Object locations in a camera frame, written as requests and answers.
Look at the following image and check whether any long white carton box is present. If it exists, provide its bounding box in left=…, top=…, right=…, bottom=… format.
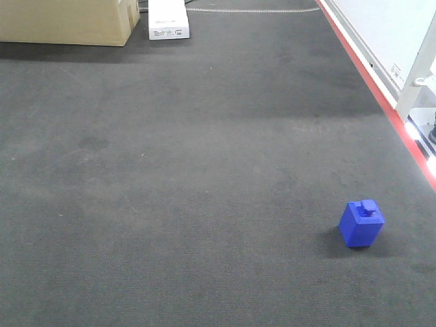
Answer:
left=148, top=0, right=190, bottom=41

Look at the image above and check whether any small blue plastic block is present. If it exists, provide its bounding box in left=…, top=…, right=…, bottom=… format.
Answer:
left=338, top=199, right=385, bottom=248

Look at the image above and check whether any white conveyor frame panel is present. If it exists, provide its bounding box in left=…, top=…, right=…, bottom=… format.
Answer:
left=317, top=1, right=435, bottom=186

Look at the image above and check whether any large cardboard box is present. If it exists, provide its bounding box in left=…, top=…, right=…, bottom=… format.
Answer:
left=1, top=0, right=140, bottom=46

